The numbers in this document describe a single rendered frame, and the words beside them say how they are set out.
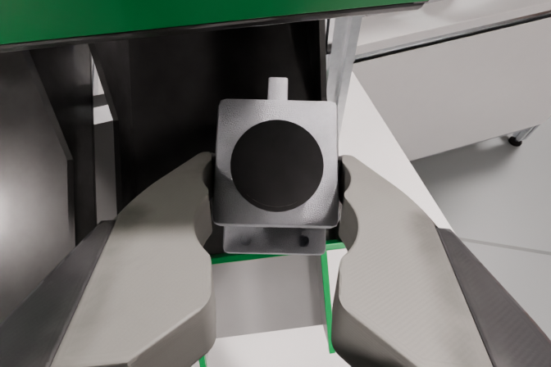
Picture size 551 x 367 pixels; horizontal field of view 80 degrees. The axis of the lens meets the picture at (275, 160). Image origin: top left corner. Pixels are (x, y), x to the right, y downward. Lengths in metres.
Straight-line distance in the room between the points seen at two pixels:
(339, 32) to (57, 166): 0.20
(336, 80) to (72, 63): 0.19
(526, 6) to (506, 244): 0.97
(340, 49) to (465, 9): 0.87
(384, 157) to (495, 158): 1.33
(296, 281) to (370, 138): 0.40
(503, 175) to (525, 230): 0.28
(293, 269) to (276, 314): 0.05
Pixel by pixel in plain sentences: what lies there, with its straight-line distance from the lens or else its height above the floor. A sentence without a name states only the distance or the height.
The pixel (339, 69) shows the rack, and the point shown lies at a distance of 0.28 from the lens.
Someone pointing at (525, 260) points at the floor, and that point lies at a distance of 1.75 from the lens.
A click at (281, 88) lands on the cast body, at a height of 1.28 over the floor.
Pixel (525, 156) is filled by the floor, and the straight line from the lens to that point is 2.05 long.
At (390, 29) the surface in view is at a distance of 0.97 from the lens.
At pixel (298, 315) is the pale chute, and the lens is 0.40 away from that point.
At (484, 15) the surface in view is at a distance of 1.10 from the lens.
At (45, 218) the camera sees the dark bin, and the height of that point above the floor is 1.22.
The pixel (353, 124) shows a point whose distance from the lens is 0.71.
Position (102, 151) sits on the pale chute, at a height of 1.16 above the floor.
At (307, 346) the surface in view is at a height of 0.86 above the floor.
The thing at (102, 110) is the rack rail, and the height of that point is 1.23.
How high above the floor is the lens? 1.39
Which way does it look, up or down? 56 degrees down
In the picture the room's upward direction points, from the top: 4 degrees counter-clockwise
